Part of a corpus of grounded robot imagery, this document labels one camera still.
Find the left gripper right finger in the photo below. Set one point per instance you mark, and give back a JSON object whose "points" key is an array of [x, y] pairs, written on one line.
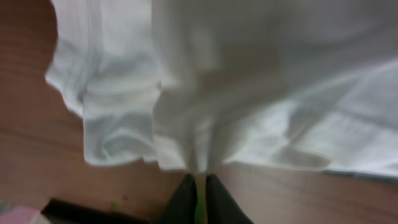
{"points": [[221, 207]]}

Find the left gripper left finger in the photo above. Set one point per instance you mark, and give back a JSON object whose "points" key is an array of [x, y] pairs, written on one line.
{"points": [[182, 205]]}

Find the white t-shirt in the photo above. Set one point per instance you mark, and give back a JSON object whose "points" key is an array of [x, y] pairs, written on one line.
{"points": [[194, 84]]}

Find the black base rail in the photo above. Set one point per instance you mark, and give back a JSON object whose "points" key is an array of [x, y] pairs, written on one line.
{"points": [[57, 211]]}

